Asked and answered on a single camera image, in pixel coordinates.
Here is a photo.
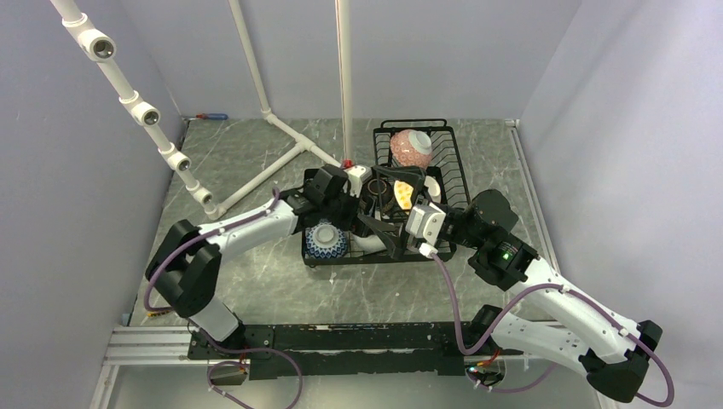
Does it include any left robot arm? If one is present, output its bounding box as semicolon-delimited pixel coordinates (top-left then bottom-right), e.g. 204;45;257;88
145;164;372;358

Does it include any blue yellow patterned bowl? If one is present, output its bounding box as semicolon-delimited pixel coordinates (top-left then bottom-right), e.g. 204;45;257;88
393;176;442;210

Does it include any red blue screwdriver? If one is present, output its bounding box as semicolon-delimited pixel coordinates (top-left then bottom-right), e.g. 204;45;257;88
195;112;228;121

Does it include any red patterned bowl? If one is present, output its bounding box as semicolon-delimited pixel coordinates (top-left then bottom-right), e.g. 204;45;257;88
390;129;433;169

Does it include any purple cable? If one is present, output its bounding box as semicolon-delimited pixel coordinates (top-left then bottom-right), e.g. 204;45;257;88
430;254;675;409
143;188;304;409

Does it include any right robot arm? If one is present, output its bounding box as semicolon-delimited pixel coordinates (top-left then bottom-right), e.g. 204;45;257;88
346;166;662;403

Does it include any ribbed white bowl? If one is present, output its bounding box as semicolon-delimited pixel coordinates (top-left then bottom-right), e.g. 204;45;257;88
350;234;388;256

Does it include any orange geometric patterned bowl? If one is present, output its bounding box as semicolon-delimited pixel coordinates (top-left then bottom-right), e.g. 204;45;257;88
304;220;349;259

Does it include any brown glazed bowl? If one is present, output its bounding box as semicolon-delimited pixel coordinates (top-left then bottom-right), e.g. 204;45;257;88
359;178;396;218

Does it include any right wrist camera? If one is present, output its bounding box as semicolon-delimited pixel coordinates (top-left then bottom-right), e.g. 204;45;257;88
404;203;446;259

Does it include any aluminium rail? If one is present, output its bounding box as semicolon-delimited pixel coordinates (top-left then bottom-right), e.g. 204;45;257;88
102;324;601;366

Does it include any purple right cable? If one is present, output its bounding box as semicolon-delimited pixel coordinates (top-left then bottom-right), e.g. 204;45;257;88
430;254;675;409

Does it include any black wire dish rack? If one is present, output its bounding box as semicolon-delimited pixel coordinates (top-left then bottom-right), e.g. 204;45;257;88
302;118;470;268

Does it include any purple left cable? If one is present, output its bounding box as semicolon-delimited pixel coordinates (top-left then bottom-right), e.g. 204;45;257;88
143;188;304;409

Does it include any white PVC pipe frame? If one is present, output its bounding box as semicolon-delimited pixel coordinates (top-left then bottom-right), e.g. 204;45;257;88
49;0;356;220

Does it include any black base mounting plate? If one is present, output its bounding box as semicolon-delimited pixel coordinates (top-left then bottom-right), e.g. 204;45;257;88
187;321;523;380

